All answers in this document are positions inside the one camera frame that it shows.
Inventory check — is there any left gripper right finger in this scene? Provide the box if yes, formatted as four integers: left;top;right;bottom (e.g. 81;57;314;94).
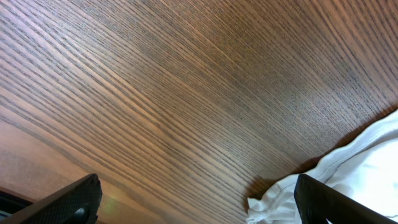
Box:
294;174;396;224

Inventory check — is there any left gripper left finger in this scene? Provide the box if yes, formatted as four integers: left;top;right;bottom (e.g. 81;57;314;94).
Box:
1;174;103;224

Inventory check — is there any white t-shirt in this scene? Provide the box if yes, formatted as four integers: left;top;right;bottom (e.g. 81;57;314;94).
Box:
246;112;397;224

